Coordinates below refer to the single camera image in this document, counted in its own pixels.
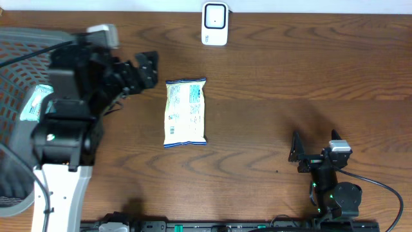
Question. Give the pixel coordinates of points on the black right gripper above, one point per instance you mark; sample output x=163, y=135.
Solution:
x=297, y=154

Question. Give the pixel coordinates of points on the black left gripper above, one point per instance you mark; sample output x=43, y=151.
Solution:
x=126, y=82

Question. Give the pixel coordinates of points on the cream snack bag blue edges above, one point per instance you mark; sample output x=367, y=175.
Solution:
x=184, y=118

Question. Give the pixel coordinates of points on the teal wet wipes pack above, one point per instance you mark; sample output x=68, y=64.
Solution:
x=32, y=102

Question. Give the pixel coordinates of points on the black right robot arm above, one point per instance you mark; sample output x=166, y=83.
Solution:
x=334, y=199

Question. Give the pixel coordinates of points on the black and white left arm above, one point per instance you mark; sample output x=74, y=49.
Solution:
x=66, y=144

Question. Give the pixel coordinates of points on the white barcode scanner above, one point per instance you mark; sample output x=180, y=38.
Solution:
x=215, y=23

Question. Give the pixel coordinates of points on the dark grey plastic basket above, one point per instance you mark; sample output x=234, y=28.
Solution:
x=20, y=82

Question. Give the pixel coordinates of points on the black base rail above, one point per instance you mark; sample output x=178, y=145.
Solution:
x=122, y=222

